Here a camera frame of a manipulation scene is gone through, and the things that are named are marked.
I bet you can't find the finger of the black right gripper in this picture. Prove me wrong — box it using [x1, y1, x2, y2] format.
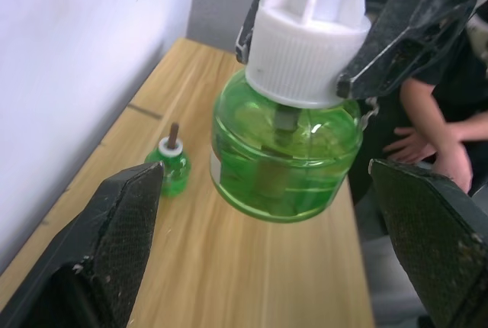
[336, 0, 488, 100]
[235, 0, 286, 64]

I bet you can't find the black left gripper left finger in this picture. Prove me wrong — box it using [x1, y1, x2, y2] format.
[0, 161, 166, 328]

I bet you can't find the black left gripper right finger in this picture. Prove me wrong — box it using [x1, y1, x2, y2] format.
[368, 158, 488, 328]

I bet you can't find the green liquid bottle white cap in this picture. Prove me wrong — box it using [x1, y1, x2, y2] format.
[209, 0, 373, 224]

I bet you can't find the small green bottle with wick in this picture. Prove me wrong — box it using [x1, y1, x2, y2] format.
[144, 122, 191, 198]

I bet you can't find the person's bare hand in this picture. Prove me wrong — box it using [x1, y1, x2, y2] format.
[434, 131, 474, 192]
[384, 126, 436, 164]

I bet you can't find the person's black t-shirt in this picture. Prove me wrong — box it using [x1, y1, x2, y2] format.
[409, 9, 488, 119]

